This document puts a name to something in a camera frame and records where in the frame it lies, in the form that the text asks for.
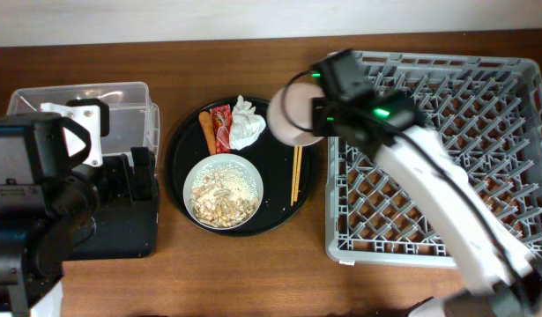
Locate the grey dishwasher rack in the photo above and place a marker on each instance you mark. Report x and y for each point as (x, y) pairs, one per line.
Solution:
(488, 114)

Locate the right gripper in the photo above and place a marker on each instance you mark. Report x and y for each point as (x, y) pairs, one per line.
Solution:
(320, 122)

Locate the black rectangular tray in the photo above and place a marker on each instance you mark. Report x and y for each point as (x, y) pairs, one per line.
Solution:
(122, 227)

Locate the grey plate with food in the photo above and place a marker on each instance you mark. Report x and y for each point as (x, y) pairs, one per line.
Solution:
(223, 192)

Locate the white tissue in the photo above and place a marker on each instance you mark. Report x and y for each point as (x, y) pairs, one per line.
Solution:
(246, 126)

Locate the red snack wrapper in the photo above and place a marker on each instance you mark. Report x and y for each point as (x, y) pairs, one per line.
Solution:
(222, 120)

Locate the round black tray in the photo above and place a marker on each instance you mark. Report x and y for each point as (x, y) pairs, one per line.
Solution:
(272, 159)

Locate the orange sausage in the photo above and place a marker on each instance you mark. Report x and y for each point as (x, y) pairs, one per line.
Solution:
(205, 120)

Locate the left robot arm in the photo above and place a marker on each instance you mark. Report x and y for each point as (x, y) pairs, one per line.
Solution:
(62, 199)

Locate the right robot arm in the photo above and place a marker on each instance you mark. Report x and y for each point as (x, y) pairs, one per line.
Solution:
(501, 275)

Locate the clear plastic bin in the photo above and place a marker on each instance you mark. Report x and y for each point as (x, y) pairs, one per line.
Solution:
(134, 120)

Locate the white bowl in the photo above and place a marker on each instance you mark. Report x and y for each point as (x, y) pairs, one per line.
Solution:
(298, 107)

